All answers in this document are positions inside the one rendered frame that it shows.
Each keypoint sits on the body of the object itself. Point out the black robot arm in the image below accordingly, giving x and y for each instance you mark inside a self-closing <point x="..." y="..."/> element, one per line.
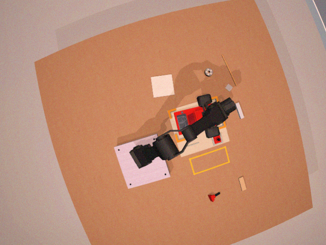
<point x="165" y="148"/>

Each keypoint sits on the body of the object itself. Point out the light tan flat rectangular bar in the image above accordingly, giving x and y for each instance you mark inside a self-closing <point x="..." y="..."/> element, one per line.
<point x="242" y="183"/>

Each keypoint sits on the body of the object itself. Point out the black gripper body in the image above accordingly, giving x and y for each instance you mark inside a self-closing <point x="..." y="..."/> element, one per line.
<point x="204" y="100"/>

